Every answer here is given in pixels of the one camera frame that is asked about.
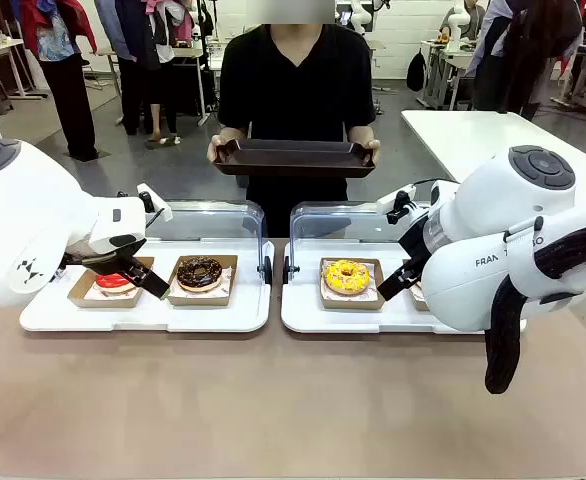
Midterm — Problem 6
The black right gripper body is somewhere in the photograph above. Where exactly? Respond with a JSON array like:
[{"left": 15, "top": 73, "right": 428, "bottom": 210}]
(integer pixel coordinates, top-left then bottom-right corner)
[{"left": 397, "top": 210, "right": 443, "bottom": 265}]

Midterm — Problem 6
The brown cardboard donut box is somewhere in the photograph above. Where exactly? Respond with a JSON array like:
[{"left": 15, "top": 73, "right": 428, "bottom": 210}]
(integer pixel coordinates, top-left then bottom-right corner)
[
  {"left": 401, "top": 258, "right": 432, "bottom": 313},
  {"left": 319, "top": 257, "right": 387, "bottom": 311},
  {"left": 166, "top": 254, "right": 239, "bottom": 307},
  {"left": 66, "top": 256, "right": 155, "bottom": 309}
]

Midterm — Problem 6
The yellow sprinkled donut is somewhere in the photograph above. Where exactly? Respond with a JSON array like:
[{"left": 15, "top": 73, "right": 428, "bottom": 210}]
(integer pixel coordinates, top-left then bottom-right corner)
[{"left": 324, "top": 259, "right": 372, "bottom": 297}]

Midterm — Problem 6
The person in dark long coat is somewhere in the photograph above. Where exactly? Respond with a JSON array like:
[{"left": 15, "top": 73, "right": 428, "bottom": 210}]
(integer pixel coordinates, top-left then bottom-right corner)
[{"left": 472, "top": 0, "right": 584, "bottom": 121}]

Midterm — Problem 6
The red glazed donut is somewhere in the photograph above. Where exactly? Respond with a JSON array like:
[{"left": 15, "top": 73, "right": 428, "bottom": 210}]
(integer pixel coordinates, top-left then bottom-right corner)
[{"left": 94, "top": 272, "right": 138, "bottom": 295}]

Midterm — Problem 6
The figure in dark clothes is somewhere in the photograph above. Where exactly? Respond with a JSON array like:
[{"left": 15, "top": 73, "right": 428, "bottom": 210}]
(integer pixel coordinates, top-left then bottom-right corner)
[{"left": 115, "top": 0, "right": 184, "bottom": 149}]

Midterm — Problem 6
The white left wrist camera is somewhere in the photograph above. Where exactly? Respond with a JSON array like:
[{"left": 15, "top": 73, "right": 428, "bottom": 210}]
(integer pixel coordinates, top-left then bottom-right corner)
[{"left": 136, "top": 183, "right": 174, "bottom": 226}]

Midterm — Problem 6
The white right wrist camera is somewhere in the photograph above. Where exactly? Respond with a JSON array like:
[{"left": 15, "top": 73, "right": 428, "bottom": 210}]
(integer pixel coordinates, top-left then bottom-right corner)
[{"left": 376, "top": 184, "right": 418, "bottom": 225}]

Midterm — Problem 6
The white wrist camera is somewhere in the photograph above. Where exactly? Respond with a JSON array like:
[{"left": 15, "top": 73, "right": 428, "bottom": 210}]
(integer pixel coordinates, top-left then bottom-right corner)
[
  {"left": 376, "top": 184, "right": 418, "bottom": 225},
  {"left": 136, "top": 183, "right": 174, "bottom": 226}
]

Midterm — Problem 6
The chocolate sprinkled donut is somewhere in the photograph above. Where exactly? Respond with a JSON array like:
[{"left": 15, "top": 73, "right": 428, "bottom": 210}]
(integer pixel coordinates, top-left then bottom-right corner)
[{"left": 176, "top": 256, "right": 224, "bottom": 294}]

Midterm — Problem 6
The person's left forearm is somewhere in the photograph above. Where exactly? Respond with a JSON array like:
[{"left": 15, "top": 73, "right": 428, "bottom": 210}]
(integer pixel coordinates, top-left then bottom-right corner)
[{"left": 347, "top": 124, "right": 376, "bottom": 144}]

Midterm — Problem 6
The black braided cable bundle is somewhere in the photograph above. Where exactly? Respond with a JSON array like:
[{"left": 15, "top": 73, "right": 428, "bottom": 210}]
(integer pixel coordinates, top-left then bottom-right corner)
[{"left": 484, "top": 229, "right": 586, "bottom": 396}]

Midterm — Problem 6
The large white table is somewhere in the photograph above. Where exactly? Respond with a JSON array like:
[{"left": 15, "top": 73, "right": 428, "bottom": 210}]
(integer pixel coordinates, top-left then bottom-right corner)
[{"left": 401, "top": 109, "right": 586, "bottom": 184}]

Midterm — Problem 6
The black backpack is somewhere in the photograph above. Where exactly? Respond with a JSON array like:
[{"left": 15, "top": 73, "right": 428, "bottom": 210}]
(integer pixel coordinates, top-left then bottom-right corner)
[{"left": 406, "top": 48, "right": 428, "bottom": 93}]

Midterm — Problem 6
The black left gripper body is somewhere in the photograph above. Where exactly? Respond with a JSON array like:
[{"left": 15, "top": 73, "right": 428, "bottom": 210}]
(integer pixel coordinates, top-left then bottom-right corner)
[{"left": 62, "top": 238, "right": 147, "bottom": 275}]

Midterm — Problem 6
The person in black shirt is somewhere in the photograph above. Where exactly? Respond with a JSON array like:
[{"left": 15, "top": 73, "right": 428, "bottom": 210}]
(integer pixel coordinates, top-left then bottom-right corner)
[{"left": 217, "top": 22, "right": 378, "bottom": 239}]

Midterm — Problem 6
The white plastic display tray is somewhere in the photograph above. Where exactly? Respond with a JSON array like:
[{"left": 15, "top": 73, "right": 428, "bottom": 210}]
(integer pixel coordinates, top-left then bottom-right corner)
[
  {"left": 280, "top": 238, "right": 528, "bottom": 335},
  {"left": 18, "top": 237, "right": 276, "bottom": 335}
]

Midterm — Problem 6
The figure in red blue jacket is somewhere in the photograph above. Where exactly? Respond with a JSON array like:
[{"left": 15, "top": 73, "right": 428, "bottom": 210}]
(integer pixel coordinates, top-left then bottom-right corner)
[{"left": 12, "top": 0, "right": 99, "bottom": 162}]

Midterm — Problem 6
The person's right hand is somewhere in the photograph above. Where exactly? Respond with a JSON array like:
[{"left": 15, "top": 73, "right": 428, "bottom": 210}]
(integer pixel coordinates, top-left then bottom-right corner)
[{"left": 207, "top": 134, "right": 238, "bottom": 164}]

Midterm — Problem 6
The clear plastic tray lid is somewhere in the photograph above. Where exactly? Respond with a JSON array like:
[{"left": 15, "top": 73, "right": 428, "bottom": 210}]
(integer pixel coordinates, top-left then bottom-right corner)
[
  {"left": 145, "top": 199, "right": 274, "bottom": 284},
  {"left": 282, "top": 200, "right": 427, "bottom": 284}
]

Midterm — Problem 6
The seated person in grey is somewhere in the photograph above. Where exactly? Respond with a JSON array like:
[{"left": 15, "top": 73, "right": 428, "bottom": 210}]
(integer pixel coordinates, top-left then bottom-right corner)
[{"left": 440, "top": 0, "right": 487, "bottom": 44}]

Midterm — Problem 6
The dark brown serving tray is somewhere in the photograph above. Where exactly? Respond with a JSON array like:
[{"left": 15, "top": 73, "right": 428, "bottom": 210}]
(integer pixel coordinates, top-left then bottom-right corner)
[{"left": 211, "top": 138, "right": 377, "bottom": 179}]

